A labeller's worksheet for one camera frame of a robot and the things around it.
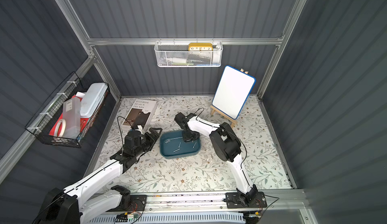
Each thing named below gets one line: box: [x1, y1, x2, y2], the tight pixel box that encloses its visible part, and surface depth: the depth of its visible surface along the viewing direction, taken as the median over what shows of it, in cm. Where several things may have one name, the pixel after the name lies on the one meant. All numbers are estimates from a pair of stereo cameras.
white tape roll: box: [54, 118, 67, 138], surface depth 65 cm
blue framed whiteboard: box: [211, 65, 256, 120], surface depth 89 cm
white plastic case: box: [80, 82, 108, 119], surface depth 75 cm
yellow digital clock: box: [188, 42, 214, 51], surface depth 90 cm
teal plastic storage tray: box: [159, 130, 202, 159], surface depth 93 cm
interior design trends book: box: [120, 98, 158, 131], surface depth 110 cm
